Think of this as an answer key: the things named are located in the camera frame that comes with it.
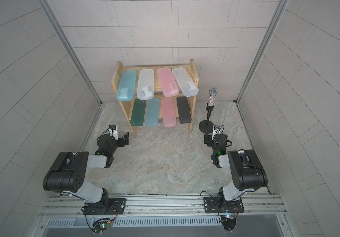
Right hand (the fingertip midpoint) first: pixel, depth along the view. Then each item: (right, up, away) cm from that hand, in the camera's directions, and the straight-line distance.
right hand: (214, 131), depth 95 cm
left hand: (-59, 0, -1) cm, 59 cm away
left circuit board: (-59, -39, -29) cm, 76 cm away
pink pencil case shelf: (-29, +12, -11) cm, 33 cm away
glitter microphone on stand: (-4, +3, +5) cm, 7 cm away
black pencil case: (-20, +14, -12) cm, 27 cm away
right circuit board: (0, -39, -27) cm, 47 cm away
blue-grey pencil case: (-38, +13, -10) cm, 42 cm away
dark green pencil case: (-46, +12, -12) cm, 49 cm away
